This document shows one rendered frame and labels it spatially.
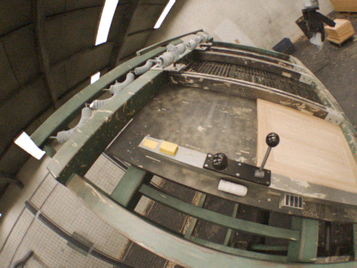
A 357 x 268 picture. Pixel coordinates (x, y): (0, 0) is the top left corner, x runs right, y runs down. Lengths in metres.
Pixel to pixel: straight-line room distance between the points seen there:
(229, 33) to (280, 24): 2.25
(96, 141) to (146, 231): 0.35
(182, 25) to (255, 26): 2.75
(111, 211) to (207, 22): 5.79
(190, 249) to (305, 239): 0.38
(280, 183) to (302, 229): 0.20
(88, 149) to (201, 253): 0.46
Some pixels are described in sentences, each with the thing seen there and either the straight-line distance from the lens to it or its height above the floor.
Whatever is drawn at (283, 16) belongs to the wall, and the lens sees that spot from 5.88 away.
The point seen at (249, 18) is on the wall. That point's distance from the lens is 5.67.
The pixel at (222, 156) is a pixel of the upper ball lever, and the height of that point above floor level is 1.51.
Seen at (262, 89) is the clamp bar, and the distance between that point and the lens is 0.76.
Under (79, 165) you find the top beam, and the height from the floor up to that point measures 1.77.
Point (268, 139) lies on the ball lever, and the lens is 0.36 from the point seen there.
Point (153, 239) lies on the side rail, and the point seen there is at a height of 1.51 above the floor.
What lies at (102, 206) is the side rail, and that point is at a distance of 0.40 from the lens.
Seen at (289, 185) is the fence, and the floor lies 1.26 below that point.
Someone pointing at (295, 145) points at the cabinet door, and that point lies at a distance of 0.62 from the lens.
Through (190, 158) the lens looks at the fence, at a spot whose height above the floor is 1.50.
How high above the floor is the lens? 1.66
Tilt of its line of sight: 12 degrees down
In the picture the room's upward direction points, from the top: 51 degrees counter-clockwise
